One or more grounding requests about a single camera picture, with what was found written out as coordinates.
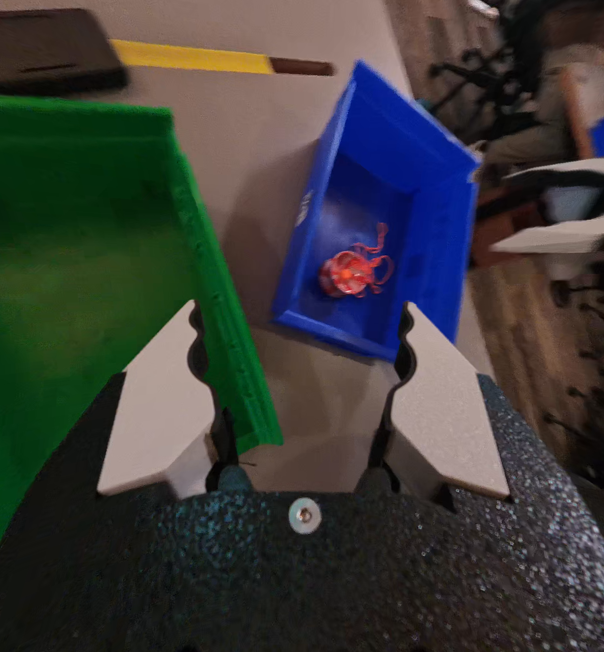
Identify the white desk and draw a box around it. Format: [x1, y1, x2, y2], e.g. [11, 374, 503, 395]
[0, 0, 496, 500]

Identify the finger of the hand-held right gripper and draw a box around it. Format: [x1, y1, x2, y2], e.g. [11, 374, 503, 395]
[504, 155, 604, 189]
[491, 209, 604, 255]

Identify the green plastic bin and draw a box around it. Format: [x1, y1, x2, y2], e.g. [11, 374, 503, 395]
[0, 94, 284, 602]

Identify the blue plastic bin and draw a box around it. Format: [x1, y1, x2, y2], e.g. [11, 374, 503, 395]
[274, 59, 481, 364]

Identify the orange yo-yo string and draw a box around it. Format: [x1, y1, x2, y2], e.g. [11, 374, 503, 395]
[348, 222, 396, 296]

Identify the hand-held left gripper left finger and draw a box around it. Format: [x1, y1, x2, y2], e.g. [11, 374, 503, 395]
[98, 301, 226, 500]

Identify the cardboard box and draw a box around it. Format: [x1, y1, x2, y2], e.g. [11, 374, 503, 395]
[473, 189, 542, 268]

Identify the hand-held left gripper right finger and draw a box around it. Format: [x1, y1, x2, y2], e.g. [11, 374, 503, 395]
[371, 303, 511, 502]

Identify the black object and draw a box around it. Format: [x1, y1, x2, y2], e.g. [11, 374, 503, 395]
[0, 8, 129, 97]

